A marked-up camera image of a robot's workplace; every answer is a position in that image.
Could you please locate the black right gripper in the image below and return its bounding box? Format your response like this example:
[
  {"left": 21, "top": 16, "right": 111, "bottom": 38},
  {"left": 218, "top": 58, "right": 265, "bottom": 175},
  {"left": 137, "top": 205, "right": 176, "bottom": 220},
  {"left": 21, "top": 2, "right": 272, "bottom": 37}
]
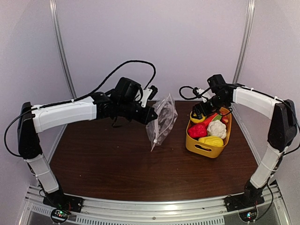
[{"left": 191, "top": 94, "right": 229, "bottom": 120}]

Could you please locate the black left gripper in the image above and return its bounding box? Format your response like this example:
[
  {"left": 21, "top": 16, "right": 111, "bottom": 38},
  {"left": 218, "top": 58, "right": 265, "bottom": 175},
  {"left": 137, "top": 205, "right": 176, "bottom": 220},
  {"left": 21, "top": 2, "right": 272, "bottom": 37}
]
[{"left": 118, "top": 99, "right": 158, "bottom": 125}]

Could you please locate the yellow toy apple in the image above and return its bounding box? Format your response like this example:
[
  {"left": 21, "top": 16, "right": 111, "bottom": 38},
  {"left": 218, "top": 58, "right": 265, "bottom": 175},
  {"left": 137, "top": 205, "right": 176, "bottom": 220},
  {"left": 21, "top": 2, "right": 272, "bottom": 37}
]
[{"left": 190, "top": 112, "right": 207, "bottom": 124}]

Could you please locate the red toy bell pepper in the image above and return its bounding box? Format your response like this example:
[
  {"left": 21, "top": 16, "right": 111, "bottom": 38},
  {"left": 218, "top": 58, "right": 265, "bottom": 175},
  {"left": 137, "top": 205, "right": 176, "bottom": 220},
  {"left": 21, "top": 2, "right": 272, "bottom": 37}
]
[{"left": 187, "top": 123, "right": 207, "bottom": 138}]

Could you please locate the yellow toy bell pepper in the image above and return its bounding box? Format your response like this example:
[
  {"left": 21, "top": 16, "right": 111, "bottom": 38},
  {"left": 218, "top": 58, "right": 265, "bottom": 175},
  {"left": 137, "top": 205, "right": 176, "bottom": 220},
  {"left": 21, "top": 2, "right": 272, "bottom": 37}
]
[{"left": 198, "top": 136, "right": 224, "bottom": 147}]

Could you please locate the clear zip top bag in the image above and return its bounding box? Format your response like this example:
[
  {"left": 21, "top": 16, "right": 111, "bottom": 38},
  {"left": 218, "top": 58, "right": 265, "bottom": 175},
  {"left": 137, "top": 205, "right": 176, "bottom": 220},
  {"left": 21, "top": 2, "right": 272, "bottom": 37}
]
[{"left": 146, "top": 93, "right": 178, "bottom": 152}]

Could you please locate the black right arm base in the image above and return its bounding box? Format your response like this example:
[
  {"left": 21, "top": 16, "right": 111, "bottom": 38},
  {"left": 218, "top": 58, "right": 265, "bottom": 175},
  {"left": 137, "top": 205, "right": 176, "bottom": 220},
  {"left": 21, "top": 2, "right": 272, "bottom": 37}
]
[{"left": 224, "top": 180, "right": 266, "bottom": 212}]

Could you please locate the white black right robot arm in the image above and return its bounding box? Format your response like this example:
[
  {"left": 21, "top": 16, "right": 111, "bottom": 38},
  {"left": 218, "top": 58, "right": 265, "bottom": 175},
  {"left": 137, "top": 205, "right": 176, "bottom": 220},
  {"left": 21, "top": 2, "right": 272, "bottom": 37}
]
[{"left": 192, "top": 83, "right": 299, "bottom": 207}]

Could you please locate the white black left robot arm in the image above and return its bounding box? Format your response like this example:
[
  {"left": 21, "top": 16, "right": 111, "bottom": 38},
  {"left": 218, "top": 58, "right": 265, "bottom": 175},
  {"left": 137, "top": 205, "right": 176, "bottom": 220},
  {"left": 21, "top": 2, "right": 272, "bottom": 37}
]
[{"left": 17, "top": 77, "right": 158, "bottom": 208}]

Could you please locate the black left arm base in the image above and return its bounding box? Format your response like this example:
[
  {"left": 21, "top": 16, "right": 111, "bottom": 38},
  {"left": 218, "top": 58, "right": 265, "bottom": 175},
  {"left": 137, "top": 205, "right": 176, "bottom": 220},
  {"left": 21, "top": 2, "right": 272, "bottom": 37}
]
[{"left": 43, "top": 193, "right": 83, "bottom": 213}]

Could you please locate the orange toy carrot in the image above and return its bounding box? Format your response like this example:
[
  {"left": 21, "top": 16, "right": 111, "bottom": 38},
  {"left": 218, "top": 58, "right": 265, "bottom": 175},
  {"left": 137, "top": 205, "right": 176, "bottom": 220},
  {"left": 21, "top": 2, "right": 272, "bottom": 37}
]
[{"left": 202, "top": 113, "right": 222, "bottom": 127}]

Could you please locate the white toy cauliflower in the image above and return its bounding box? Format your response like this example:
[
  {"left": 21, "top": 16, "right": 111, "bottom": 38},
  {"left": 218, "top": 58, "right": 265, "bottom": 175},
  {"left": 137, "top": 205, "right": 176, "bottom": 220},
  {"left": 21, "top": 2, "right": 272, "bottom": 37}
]
[{"left": 207, "top": 120, "right": 227, "bottom": 139}]

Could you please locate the yellow plastic basket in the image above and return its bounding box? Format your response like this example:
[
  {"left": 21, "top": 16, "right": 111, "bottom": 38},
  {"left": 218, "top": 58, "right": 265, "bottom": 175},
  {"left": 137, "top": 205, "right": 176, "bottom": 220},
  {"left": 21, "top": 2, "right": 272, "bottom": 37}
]
[{"left": 186, "top": 107, "right": 232, "bottom": 158}]

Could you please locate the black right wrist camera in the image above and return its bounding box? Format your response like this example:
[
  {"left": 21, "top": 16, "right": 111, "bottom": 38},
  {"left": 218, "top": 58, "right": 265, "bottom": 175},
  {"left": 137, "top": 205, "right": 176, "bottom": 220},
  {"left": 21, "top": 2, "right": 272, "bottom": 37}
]
[{"left": 192, "top": 87, "right": 211, "bottom": 103}]

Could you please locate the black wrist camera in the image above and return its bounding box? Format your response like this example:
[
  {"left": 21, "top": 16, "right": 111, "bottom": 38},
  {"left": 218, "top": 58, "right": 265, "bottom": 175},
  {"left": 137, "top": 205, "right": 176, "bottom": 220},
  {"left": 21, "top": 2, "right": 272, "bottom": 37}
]
[
  {"left": 192, "top": 87, "right": 211, "bottom": 103},
  {"left": 140, "top": 85, "right": 158, "bottom": 108}
]

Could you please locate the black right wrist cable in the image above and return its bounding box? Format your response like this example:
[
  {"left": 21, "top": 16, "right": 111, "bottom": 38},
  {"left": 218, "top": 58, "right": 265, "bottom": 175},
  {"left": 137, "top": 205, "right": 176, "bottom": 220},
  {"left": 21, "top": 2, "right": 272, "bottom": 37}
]
[{"left": 179, "top": 85, "right": 202, "bottom": 100}]

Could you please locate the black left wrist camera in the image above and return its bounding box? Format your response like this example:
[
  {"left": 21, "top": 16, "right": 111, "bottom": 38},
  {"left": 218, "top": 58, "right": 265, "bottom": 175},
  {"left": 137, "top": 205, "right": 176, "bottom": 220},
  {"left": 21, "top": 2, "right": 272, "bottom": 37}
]
[{"left": 140, "top": 85, "right": 158, "bottom": 108}]

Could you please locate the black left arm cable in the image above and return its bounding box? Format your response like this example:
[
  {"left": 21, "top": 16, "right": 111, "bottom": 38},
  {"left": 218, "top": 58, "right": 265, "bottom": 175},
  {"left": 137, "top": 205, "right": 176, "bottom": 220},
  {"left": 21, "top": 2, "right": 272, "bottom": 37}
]
[{"left": 70, "top": 60, "right": 157, "bottom": 104}]

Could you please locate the right aluminium frame post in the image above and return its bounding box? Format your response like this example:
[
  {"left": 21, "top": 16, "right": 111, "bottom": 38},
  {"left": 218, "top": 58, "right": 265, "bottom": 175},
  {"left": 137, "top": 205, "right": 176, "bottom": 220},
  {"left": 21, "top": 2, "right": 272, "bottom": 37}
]
[{"left": 233, "top": 0, "right": 255, "bottom": 83}]

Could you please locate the aluminium frame post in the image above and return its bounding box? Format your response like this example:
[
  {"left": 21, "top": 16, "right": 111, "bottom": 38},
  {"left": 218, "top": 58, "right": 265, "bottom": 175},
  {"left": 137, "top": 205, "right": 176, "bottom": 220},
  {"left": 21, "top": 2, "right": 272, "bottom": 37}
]
[
  {"left": 49, "top": 0, "right": 77, "bottom": 98},
  {"left": 233, "top": 0, "right": 255, "bottom": 83}
]

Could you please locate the aluminium front rail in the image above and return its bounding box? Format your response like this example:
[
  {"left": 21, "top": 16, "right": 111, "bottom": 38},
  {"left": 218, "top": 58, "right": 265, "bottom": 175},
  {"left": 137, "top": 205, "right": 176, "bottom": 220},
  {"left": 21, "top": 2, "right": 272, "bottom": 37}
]
[{"left": 18, "top": 185, "right": 291, "bottom": 225}]

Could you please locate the left aluminium frame post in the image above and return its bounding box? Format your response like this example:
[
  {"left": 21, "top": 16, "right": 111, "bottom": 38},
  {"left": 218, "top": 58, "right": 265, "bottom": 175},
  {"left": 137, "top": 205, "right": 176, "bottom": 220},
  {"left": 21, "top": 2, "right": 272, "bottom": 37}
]
[{"left": 49, "top": 0, "right": 77, "bottom": 98}]

